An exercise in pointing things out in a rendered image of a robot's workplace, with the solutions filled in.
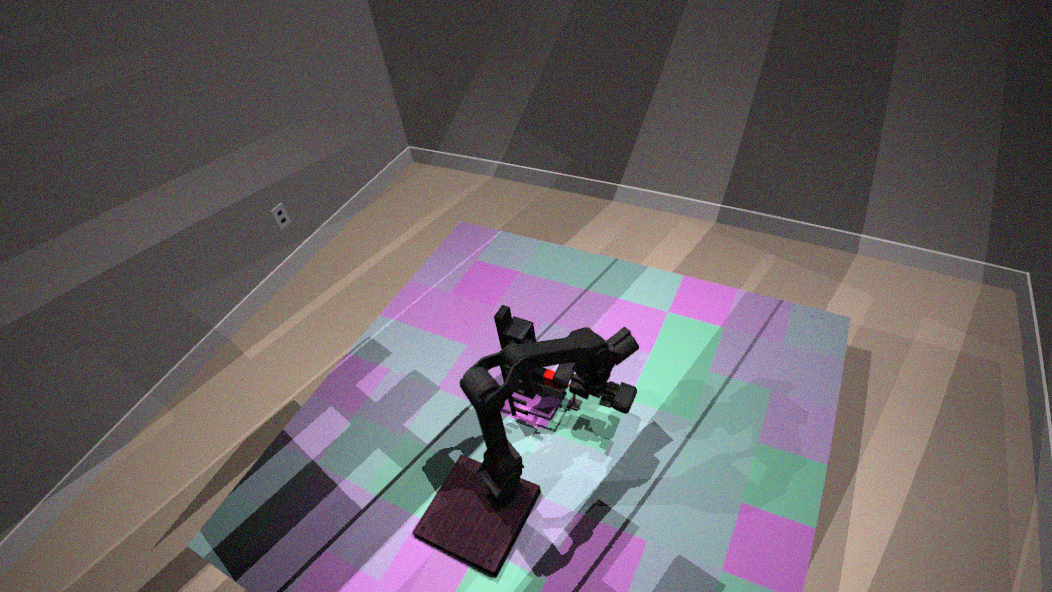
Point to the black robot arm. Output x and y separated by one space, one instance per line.
592 354

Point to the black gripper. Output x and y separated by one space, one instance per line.
619 397

